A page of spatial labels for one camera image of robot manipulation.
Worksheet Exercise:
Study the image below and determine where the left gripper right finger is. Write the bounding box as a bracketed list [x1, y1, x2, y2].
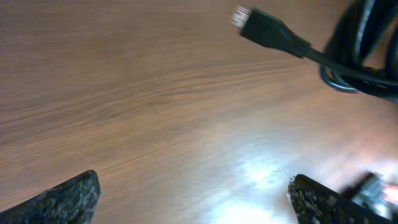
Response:
[287, 174, 395, 224]

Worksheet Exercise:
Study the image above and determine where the black micro USB cable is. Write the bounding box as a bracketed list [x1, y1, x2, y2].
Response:
[229, 5, 398, 88]

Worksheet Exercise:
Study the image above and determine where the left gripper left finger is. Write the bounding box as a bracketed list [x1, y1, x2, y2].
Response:
[1, 170, 101, 224]

